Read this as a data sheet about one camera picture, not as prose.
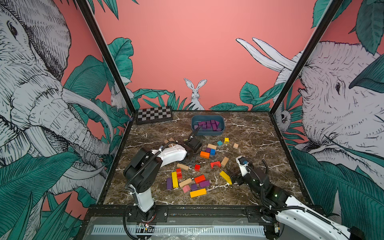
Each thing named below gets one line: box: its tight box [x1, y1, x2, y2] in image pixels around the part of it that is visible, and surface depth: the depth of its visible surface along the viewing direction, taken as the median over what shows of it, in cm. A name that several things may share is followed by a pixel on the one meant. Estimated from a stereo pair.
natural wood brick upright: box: [221, 156, 229, 168], surface depth 93 cm
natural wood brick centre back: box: [207, 143, 217, 150], surface depth 100 cm
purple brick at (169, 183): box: [166, 177, 173, 190], surface depth 85 cm
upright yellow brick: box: [171, 171, 179, 189], surface depth 86 cm
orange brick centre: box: [200, 151, 210, 159], surface depth 96 cm
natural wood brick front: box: [179, 178, 192, 188], surface depth 85 cm
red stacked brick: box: [176, 168, 183, 180], surface depth 89 cm
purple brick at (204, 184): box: [199, 180, 210, 188], surface depth 85 cm
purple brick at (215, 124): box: [210, 120, 220, 131], surface depth 113 cm
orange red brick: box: [195, 174, 206, 184], surface depth 87 cm
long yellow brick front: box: [189, 188, 207, 198], surface depth 82 cm
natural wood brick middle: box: [176, 163, 189, 171], surface depth 92 cm
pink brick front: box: [183, 185, 191, 193], surface depth 83 cm
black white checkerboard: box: [136, 106, 173, 125], surface depth 117 cm
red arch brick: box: [210, 161, 221, 169], surface depth 92 cm
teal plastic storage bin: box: [191, 114, 226, 136], surface depth 113 cm
